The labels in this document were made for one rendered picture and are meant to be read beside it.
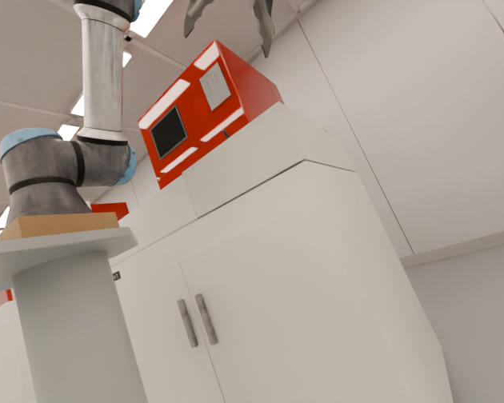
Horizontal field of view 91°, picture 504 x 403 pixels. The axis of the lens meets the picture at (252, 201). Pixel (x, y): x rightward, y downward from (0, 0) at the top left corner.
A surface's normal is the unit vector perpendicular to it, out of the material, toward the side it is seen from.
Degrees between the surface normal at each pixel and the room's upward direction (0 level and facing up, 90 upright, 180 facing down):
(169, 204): 90
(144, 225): 90
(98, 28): 123
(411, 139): 90
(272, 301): 90
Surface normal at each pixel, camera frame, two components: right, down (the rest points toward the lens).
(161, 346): -0.54, 0.06
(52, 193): 0.50, -0.66
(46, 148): 0.68, -0.43
